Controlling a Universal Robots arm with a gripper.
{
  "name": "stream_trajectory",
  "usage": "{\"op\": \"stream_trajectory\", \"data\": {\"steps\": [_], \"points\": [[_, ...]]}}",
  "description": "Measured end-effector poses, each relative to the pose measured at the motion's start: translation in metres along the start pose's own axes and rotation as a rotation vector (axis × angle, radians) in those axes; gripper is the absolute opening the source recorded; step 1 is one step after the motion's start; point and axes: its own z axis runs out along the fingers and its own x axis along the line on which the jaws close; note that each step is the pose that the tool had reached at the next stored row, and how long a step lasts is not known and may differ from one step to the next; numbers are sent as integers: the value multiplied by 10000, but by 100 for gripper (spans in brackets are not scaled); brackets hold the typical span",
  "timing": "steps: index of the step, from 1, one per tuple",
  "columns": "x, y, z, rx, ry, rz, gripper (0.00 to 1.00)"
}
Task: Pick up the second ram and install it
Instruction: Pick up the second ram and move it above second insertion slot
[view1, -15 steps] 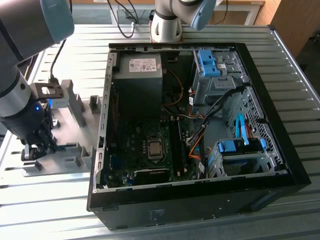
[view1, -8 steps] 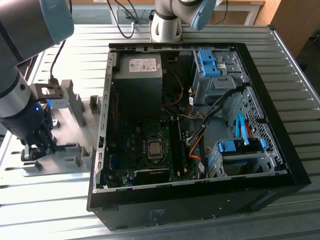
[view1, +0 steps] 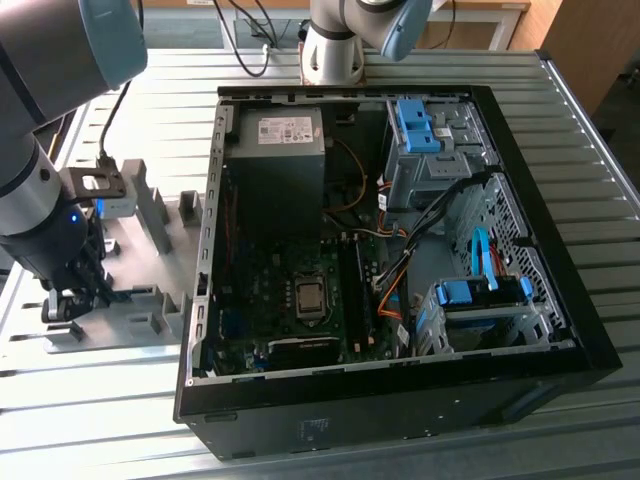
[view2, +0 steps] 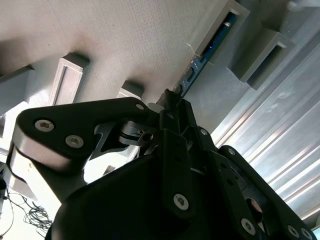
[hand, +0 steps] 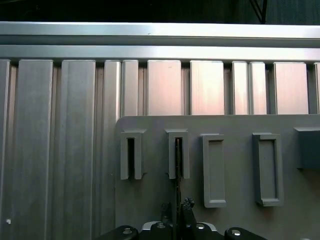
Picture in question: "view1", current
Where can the black PC case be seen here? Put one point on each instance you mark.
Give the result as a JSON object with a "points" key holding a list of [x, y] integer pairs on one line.
{"points": [[350, 415]]}

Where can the grey perforated disk cage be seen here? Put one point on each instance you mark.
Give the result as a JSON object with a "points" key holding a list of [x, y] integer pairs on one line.
{"points": [[520, 320]]}

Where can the grey metal drive cage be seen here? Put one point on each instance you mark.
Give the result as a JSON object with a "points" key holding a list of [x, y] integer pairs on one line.
{"points": [[440, 170]]}

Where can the black RAM slot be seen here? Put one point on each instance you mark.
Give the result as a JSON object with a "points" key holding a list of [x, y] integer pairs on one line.
{"points": [[345, 295], [353, 295]]}

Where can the black graphics card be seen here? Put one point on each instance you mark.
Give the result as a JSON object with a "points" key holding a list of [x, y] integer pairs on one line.
{"points": [[300, 350]]}

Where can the green motherboard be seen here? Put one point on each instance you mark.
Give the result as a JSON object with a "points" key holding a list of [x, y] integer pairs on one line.
{"points": [[260, 300]]}

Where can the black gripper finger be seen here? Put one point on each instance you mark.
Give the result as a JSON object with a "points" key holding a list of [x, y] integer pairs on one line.
{"points": [[102, 290], [65, 310]]}

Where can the grey power supply unit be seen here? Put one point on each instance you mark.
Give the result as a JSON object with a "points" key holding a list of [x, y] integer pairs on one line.
{"points": [[275, 190]]}

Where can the silver CPU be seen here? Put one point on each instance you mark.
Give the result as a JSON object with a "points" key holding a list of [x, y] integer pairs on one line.
{"points": [[311, 297]]}

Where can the blue RAM stick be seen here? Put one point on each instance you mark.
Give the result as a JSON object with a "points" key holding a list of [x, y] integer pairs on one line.
{"points": [[127, 297]]}

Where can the wrist camera with black bracket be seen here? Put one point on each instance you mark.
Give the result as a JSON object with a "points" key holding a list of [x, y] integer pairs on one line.
{"points": [[117, 209]]}

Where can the blue drive latch bracket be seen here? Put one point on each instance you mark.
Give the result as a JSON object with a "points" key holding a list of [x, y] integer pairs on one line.
{"points": [[417, 125]]}

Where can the grey parts rack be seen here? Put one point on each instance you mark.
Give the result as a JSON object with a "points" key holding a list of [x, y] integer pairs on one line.
{"points": [[145, 245]]}

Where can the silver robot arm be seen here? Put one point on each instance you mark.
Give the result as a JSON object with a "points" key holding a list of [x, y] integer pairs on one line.
{"points": [[30, 75]]}

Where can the wooden cabinet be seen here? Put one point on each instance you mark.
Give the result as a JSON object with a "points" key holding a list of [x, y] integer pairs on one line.
{"points": [[590, 40]]}

